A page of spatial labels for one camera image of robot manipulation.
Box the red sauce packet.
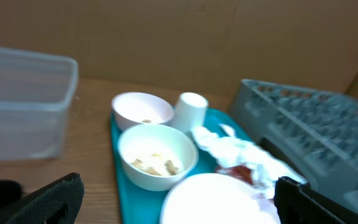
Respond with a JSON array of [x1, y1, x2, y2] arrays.
[[214, 165, 257, 190]]

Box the white paper cup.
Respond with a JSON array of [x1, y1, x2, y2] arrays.
[[170, 92, 209, 135]]

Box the white round plate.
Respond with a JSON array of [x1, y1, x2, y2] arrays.
[[160, 174, 280, 224]]

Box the white napkin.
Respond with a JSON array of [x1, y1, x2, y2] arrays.
[[191, 124, 307, 198]]

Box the white bowl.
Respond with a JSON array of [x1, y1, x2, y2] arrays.
[[117, 124, 199, 191]]

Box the clear plastic bin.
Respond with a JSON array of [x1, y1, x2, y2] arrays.
[[0, 47, 79, 161]]

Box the pink bowl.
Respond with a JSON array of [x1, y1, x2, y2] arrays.
[[111, 92, 175, 131]]

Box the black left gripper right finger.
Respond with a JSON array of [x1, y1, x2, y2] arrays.
[[273, 176, 358, 224]]

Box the rice and food scraps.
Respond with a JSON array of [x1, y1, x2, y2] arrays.
[[131, 152, 182, 177]]

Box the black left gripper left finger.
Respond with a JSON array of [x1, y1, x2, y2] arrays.
[[0, 172, 85, 224]]

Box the grey dishwasher rack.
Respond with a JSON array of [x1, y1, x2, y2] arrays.
[[229, 79, 358, 214]]

